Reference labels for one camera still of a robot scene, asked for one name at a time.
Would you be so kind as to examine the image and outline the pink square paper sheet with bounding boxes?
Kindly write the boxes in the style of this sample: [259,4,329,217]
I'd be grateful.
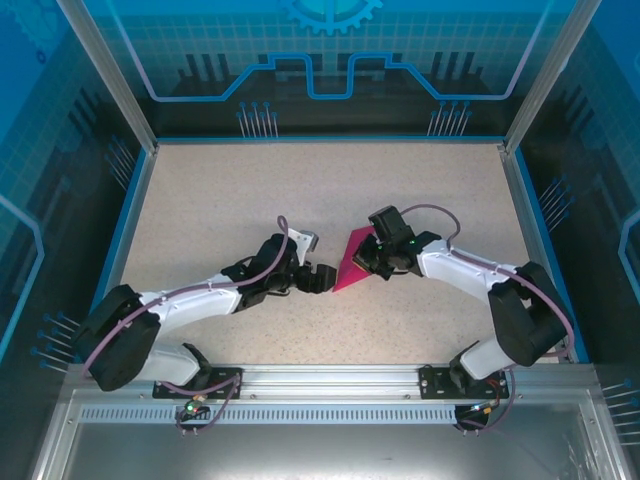
[331,225,382,294]

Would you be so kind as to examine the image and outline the blue table edge strip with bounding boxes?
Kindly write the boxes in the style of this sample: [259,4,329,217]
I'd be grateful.
[73,147,154,364]
[514,147,591,364]

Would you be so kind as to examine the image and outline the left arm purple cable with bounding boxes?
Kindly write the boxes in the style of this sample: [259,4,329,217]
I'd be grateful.
[79,214,291,435]

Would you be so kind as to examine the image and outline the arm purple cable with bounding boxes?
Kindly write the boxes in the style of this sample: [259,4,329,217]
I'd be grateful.
[79,214,291,435]
[399,202,576,435]

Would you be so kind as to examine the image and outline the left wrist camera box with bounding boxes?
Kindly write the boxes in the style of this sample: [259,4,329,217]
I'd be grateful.
[287,228,320,252]

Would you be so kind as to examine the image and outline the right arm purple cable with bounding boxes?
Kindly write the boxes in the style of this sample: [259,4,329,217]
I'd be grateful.
[399,202,576,435]

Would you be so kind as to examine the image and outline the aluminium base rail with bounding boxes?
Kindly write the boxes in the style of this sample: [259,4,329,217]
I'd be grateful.
[67,363,600,401]

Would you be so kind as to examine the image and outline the slotted grey cable duct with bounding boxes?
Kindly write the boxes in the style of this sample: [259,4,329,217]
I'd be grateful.
[78,405,464,425]

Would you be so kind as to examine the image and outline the aluminium side rail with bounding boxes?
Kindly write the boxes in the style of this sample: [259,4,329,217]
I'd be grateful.
[499,142,574,362]

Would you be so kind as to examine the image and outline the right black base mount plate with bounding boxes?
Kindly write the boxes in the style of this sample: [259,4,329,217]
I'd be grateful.
[418,364,511,400]

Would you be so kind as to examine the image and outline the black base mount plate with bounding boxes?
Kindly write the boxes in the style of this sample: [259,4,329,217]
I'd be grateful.
[418,364,511,400]
[152,366,245,400]

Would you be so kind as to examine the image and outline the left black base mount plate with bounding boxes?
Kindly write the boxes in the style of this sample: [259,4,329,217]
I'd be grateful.
[152,366,245,400]

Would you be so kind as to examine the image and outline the blue printed enclosure panel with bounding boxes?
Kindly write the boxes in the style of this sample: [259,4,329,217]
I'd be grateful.
[0,0,151,480]
[82,0,571,139]
[519,0,640,451]

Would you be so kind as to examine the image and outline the aluminium frame post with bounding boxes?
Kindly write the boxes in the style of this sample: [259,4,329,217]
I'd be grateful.
[54,0,160,153]
[502,0,604,154]

